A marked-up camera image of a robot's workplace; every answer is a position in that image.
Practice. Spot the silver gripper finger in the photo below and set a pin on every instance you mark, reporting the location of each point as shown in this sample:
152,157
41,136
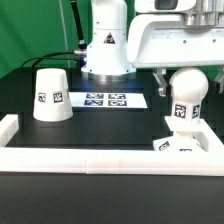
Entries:
219,81

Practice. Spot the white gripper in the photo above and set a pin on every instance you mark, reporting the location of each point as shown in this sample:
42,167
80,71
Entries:
176,33

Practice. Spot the white lamp bulb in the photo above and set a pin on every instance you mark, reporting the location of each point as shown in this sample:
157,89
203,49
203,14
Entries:
189,87

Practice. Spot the white lamp base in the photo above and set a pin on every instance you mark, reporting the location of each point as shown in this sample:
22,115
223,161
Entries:
183,136

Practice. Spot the white lamp shade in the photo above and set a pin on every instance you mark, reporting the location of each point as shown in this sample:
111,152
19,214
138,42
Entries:
52,102

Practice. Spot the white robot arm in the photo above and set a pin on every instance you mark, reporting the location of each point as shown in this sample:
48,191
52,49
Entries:
107,52

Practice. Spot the white marker sheet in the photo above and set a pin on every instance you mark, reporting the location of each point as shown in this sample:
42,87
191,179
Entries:
108,100

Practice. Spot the white U-shaped frame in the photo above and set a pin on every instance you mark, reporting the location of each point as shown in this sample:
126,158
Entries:
48,160

